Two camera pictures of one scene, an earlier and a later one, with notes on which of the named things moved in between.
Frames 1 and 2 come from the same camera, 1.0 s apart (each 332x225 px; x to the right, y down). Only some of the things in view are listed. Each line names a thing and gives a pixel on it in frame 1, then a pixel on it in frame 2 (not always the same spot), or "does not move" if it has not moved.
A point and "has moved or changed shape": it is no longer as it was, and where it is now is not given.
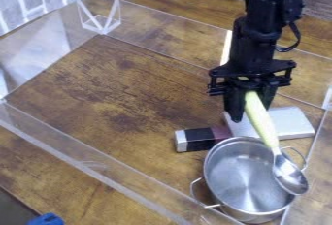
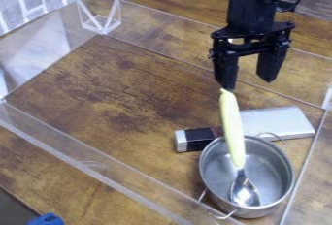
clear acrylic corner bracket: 99,22 does not move
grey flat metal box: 286,120 does not move
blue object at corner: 48,218 does not move
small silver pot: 239,181 has moved or changed shape
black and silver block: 193,140 does not move
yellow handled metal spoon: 288,175 to 243,190
